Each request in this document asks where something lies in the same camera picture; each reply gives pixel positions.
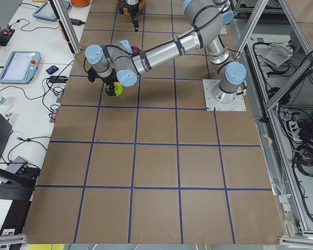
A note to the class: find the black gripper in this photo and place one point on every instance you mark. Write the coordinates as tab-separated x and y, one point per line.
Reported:
132	10
110	82

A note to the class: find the green apple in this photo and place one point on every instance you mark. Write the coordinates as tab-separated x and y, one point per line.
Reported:
118	89

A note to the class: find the dark red apple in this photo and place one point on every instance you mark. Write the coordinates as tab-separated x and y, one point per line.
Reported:
135	51

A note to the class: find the orange bucket with lid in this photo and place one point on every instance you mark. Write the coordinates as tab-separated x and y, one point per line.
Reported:
80	3

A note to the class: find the black power adapter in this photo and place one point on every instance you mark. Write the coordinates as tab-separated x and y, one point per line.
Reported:
76	22

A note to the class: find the small dark blue pouch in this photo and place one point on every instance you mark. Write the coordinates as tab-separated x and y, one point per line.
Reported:
52	69

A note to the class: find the far blue teach pendant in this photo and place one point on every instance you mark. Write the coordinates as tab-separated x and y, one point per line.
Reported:
51	10

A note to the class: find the blue teach pendant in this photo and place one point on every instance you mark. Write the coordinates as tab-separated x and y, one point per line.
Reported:
20	67
51	10

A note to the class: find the near blue teach pendant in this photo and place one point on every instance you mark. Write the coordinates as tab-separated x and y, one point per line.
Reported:
20	67

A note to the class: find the grey usb hub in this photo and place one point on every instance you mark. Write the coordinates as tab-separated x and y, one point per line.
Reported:
16	165

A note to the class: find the black monitor stand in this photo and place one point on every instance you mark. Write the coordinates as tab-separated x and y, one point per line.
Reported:
19	186

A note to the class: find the white power strip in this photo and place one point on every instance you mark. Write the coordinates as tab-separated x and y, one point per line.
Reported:
293	129

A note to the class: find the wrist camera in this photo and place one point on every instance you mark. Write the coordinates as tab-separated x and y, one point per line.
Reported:
92	75
121	7

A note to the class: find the aluminium frame post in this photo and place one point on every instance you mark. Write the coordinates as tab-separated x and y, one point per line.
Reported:
66	26

